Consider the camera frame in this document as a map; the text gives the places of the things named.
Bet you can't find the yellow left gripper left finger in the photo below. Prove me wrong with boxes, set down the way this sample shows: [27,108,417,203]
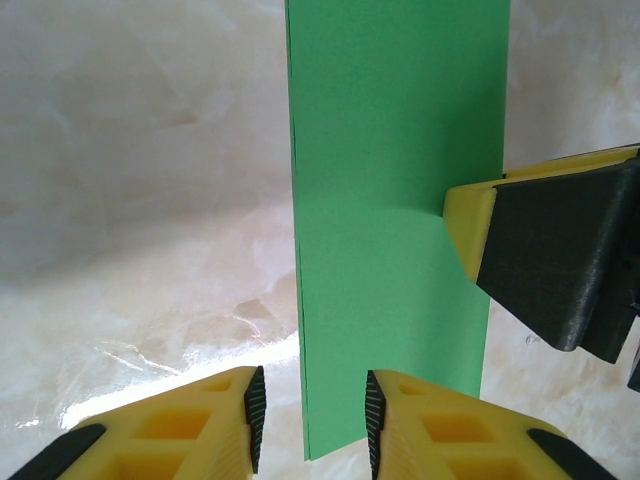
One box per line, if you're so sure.
[9,365,266,480]

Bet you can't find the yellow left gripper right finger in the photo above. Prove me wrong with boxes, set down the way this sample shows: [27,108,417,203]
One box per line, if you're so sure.
[365,368,615,480]

